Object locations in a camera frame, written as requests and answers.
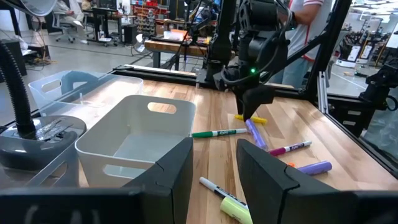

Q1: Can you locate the silver aluminium bracket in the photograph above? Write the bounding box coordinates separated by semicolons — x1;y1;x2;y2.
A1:
317;71;330;114

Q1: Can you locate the wooden workbench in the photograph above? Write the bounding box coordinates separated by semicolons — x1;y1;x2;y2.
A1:
143;39;218;71

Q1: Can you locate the yellow highlighter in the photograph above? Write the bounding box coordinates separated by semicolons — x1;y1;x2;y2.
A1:
233;114;269;125

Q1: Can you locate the purple Sharpie highlighter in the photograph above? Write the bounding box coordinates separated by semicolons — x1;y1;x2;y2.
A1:
297;160;333;176
244;118;269;151

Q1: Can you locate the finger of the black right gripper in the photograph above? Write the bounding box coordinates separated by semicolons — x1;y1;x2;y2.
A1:
234;92;244;114
243;86;276;121

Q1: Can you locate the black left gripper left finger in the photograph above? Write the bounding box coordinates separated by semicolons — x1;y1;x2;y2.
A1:
123;137;194;224

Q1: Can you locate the office chair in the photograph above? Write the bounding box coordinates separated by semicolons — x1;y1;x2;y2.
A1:
51;12;88;44

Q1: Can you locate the black office desk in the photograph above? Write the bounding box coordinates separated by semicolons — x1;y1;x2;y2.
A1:
83;7;137;47

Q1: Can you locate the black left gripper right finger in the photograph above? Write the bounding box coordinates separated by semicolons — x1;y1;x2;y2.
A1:
236;138;355;224

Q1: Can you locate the pale yellow-green highlighter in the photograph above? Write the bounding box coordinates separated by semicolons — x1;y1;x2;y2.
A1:
220;197;254;224

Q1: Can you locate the clear plastic bin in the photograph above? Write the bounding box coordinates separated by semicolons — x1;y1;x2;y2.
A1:
27;70;144;131

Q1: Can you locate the black gooseneck desk lamp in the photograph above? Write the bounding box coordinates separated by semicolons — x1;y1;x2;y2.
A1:
0;0;88;171

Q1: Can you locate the opaque light grey bin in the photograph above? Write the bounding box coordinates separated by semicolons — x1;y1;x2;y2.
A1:
74;94;197;189

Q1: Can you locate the green Expo dry-erase marker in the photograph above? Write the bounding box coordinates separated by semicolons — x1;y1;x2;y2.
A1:
191;128;249;139

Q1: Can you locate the person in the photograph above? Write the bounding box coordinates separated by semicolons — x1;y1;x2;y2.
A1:
52;0;91;44
269;0;332;91

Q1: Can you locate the shelf with red bins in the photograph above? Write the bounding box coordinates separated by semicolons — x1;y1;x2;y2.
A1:
132;0;170;35

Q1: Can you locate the purple Expo dry-erase marker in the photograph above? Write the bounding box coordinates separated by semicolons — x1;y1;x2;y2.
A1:
267;140;313;157

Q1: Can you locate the black Expo dry-erase marker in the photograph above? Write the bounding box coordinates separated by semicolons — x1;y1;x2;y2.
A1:
198;176;249;211

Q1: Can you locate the smoky translucent plastic bin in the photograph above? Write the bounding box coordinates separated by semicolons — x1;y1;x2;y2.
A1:
0;141;80;190

